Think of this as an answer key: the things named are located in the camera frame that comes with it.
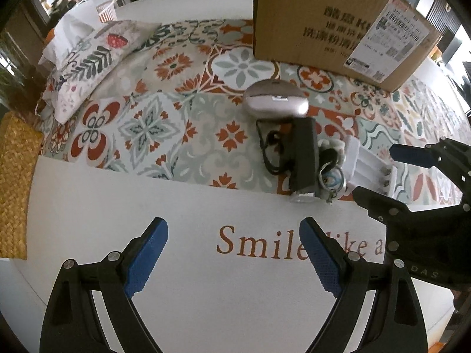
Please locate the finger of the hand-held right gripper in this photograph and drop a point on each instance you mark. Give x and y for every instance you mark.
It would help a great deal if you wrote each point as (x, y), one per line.
(379, 204)
(408, 154)

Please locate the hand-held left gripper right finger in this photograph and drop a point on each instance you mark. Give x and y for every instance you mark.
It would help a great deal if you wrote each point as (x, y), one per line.
(323, 261)

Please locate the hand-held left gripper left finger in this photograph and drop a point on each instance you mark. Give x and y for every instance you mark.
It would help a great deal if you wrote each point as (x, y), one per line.
(145, 261)

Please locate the white battery case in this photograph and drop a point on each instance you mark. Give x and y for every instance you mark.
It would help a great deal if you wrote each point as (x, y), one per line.
(371, 167)

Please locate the cardboard box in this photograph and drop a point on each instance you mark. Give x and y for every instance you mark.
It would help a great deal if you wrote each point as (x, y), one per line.
(331, 18)

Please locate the black rectangular device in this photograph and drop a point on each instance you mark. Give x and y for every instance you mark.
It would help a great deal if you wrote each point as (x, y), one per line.
(303, 154)

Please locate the pink silver oval case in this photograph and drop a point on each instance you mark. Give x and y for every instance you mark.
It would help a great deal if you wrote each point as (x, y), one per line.
(274, 99)

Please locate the yellow woven box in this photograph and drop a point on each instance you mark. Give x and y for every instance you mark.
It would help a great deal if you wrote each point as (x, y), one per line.
(18, 176)

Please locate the patterned table runner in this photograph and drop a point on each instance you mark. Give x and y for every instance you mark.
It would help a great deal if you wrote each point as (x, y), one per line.
(176, 110)

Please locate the floral fabric tissue pouch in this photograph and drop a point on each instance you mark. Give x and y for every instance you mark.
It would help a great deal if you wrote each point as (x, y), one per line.
(92, 62)

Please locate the glass vase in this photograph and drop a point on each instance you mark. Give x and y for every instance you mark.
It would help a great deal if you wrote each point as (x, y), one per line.
(16, 81)

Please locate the white fruit basket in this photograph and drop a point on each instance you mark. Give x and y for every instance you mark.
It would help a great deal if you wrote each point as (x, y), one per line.
(106, 11)

